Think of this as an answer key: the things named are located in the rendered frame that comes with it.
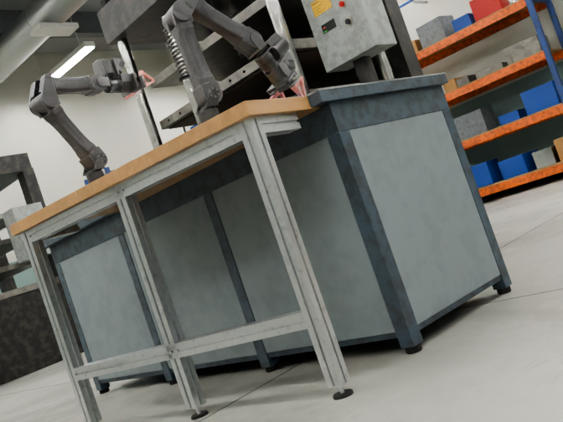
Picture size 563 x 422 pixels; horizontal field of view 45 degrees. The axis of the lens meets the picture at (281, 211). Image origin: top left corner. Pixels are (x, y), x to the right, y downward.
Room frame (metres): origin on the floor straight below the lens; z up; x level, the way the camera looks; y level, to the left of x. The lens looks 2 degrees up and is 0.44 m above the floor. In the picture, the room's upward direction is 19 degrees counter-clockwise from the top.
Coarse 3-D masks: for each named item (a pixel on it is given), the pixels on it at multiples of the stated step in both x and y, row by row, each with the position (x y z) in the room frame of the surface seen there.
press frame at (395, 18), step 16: (384, 0) 3.54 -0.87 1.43; (400, 16) 3.61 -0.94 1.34; (400, 32) 3.57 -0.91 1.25; (400, 48) 3.54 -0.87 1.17; (400, 64) 3.56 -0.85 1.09; (416, 64) 3.60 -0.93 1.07; (320, 80) 4.03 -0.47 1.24; (336, 80) 3.95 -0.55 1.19; (352, 80) 3.87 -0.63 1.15; (288, 96) 4.23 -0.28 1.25
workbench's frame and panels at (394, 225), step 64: (320, 128) 1.99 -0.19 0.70; (384, 128) 2.10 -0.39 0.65; (448, 128) 2.36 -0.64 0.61; (192, 192) 2.47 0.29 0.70; (256, 192) 2.25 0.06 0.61; (320, 192) 2.06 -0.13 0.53; (384, 192) 2.03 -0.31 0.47; (448, 192) 2.26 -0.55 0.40; (64, 256) 3.26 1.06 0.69; (128, 256) 2.87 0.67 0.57; (192, 256) 2.57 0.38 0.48; (256, 256) 2.32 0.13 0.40; (320, 256) 2.12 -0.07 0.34; (384, 256) 1.95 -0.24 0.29; (448, 256) 2.17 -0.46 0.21; (128, 320) 2.99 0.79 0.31; (192, 320) 2.66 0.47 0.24; (256, 320) 2.40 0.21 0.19; (384, 320) 2.01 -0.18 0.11
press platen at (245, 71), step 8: (296, 40) 3.14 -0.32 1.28; (304, 40) 3.18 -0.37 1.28; (312, 40) 3.22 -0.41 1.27; (296, 48) 3.12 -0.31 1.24; (304, 48) 3.17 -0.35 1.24; (312, 48) 3.22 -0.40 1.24; (248, 64) 3.29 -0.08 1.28; (256, 64) 3.25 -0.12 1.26; (240, 72) 3.33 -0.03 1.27; (248, 72) 3.30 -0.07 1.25; (224, 80) 3.43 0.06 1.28; (232, 80) 3.39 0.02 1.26; (240, 80) 3.37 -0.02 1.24; (224, 88) 3.44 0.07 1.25; (176, 112) 3.75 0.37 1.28; (184, 112) 3.70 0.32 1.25; (192, 112) 3.70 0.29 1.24; (168, 120) 3.82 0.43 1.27; (176, 120) 3.76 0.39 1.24; (168, 128) 3.90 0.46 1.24
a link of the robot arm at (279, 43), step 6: (252, 36) 2.13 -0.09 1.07; (258, 36) 2.15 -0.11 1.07; (276, 36) 2.21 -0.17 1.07; (252, 42) 2.13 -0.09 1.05; (258, 42) 2.14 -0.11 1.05; (264, 42) 2.15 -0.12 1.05; (270, 42) 2.19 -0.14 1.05; (276, 42) 2.20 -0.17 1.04; (282, 42) 2.20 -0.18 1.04; (258, 48) 2.14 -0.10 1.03; (264, 48) 2.21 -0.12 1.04; (276, 48) 2.19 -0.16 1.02; (282, 48) 2.20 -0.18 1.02; (288, 48) 2.22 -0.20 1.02; (252, 54) 2.18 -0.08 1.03; (282, 54) 2.21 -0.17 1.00; (276, 60) 2.22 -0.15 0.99
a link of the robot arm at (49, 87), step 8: (40, 80) 2.32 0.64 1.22; (48, 80) 2.31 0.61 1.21; (56, 80) 2.36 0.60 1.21; (64, 80) 2.39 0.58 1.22; (72, 80) 2.42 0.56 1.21; (80, 80) 2.44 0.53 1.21; (88, 80) 2.46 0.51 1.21; (32, 88) 2.35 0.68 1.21; (40, 88) 2.30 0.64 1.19; (48, 88) 2.30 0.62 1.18; (56, 88) 2.35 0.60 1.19; (64, 88) 2.38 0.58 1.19; (72, 88) 2.41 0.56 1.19; (80, 88) 2.44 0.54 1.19; (88, 88) 2.46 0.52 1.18; (96, 88) 2.48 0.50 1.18; (104, 88) 2.51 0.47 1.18; (32, 96) 2.33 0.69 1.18; (40, 96) 2.28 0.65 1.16; (48, 96) 2.30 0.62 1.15; (56, 96) 2.32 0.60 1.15; (48, 104) 2.29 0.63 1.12; (56, 104) 2.31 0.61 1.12; (32, 112) 2.33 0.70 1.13
